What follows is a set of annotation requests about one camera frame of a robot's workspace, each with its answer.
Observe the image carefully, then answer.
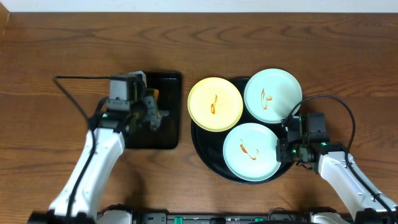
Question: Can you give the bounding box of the orange green sponge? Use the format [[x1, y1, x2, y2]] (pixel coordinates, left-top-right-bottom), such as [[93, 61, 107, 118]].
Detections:
[[149, 88, 160, 119]]

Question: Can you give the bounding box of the pale blue plate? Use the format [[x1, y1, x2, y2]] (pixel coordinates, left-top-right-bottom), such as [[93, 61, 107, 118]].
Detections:
[[223, 123, 281, 182], [243, 68, 303, 124]]

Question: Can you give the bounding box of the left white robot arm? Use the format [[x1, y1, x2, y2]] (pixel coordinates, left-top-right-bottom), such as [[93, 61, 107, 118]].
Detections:
[[28, 71, 149, 223]]

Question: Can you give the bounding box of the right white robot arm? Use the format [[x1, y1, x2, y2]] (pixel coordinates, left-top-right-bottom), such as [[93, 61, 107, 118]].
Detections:
[[276, 139, 397, 223]]

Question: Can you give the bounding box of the black rectangular tray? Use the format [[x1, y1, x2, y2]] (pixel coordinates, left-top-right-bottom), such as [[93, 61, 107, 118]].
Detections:
[[126, 72, 182, 149]]

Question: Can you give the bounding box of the black round tray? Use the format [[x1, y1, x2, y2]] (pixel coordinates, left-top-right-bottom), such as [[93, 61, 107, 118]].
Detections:
[[191, 77, 294, 185]]

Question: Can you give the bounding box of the yellow plate with sauce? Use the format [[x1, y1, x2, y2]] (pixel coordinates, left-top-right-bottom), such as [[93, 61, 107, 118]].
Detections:
[[187, 77, 243, 132]]

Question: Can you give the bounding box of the left black cable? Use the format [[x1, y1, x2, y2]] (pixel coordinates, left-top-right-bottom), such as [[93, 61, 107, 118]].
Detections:
[[52, 75, 113, 224]]

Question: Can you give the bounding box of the black cable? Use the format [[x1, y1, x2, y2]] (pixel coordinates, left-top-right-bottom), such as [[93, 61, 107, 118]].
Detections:
[[52, 75, 113, 224], [281, 94, 398, 218]]

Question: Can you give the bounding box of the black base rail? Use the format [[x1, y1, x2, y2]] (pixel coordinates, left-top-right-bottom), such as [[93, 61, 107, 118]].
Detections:
[[99, 205, 315, 224]]

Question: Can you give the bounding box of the right black cable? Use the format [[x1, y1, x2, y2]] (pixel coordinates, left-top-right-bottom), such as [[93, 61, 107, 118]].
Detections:
[[281, 94, 398, 218]]

